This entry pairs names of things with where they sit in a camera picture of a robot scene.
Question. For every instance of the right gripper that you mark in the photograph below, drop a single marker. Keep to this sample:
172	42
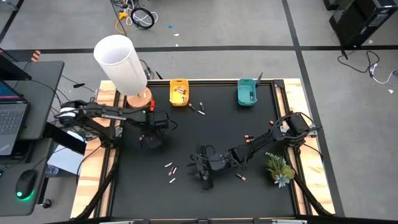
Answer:
216	161

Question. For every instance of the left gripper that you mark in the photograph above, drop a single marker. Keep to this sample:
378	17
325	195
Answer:
158	121

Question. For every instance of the small dark objects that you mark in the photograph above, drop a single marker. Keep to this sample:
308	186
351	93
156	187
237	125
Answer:
201	112

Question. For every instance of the teal plastic basket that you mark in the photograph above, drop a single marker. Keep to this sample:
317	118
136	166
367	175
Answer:
244	101

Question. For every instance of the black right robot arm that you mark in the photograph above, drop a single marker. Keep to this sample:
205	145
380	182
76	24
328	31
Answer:
264	140

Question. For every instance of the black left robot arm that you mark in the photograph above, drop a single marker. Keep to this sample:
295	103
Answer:
105	113

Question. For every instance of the yellow plastic basket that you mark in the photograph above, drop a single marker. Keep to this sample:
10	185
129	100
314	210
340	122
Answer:
174	102

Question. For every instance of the black antenna stick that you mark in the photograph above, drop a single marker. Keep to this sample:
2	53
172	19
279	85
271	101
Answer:
259	78
159	75

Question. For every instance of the artificial succulent plant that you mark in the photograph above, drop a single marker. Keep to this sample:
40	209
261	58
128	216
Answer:
280	169

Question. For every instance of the white shade wooden lamp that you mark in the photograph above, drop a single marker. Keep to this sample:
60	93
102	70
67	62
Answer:
119	62

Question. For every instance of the white box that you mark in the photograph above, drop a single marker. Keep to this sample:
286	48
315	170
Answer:
65	157

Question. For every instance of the dark grey desk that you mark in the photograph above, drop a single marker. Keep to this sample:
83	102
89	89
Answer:
40	155

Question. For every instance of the black desk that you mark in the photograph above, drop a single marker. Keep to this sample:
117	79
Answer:
40	90

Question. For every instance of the black caster wheel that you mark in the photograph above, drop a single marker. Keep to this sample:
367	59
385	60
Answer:
46	203

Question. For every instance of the black computer mouse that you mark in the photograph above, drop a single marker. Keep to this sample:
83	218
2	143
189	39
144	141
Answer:
25	184

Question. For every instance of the black laptop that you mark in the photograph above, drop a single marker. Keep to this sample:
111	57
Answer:
12	121

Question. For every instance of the orange black striped block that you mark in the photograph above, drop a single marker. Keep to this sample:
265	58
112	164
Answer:
35	55

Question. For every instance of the black monitor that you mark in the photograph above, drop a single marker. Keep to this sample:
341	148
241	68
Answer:
9	68

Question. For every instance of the black equipment cabinet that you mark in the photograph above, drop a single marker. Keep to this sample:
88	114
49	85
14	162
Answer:
357	21

